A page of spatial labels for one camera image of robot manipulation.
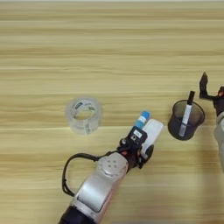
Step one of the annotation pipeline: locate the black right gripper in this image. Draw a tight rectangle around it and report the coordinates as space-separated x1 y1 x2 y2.
199 72 224 117

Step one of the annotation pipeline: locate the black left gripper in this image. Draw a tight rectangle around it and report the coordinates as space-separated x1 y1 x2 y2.
117 136 155 170

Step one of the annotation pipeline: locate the white rectangular test cassette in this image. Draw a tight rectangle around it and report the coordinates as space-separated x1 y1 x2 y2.
139 117 165 156

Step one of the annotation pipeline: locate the clear adhesive tape roll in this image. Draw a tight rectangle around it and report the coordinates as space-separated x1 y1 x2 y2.
64 96 104 136

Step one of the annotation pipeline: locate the left black box white label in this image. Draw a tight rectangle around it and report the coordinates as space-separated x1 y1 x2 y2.
128 125 149 147

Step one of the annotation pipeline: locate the blue glue stick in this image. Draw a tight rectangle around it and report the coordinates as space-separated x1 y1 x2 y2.
133 110 151 131

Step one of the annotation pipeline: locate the black mesh pen cup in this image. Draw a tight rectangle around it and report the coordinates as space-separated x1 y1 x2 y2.
167 99 206 142

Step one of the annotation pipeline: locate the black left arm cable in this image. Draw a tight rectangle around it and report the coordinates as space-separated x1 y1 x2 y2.
61 150 118 198

